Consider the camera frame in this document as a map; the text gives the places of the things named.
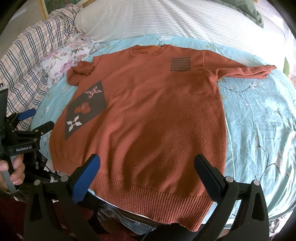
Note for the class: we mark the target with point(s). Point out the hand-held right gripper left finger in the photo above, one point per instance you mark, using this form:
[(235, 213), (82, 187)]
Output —
[(85, 177)]

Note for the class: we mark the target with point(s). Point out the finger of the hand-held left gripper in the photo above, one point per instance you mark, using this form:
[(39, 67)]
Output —
[(44, 128), (26, 115)]

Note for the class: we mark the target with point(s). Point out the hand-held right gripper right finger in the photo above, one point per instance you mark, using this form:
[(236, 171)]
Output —
[(207, 178)]

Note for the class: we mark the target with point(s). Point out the orange knit sweater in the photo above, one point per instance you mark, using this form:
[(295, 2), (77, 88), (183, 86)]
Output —
[(150, 115)]

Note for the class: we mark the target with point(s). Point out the person's left hand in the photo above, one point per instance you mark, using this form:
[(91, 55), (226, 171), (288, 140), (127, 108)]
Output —
[(19, 172)]

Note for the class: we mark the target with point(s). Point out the plaid cloth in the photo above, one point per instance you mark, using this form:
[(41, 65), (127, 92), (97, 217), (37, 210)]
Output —
[(27, 58)]

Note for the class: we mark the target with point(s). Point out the blue denim jeans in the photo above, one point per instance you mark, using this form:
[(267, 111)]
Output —
[(129, 222)]

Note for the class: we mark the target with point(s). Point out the dark red garment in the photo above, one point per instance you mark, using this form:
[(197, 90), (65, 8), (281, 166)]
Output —
[(13, 215)]

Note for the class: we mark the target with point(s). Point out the light blue floral bedsheet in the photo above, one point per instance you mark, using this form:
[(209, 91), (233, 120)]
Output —
[(254, 127)]

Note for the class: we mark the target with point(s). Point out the pink floral pillow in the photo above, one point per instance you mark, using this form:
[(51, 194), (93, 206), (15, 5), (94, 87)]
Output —
[(64, 55)]

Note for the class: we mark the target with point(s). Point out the white striped blanket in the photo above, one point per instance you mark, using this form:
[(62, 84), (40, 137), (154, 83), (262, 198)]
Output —
[(185, 20)]

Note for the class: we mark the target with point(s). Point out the green pillow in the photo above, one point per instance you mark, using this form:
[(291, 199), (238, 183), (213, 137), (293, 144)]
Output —
[(254, 16)]

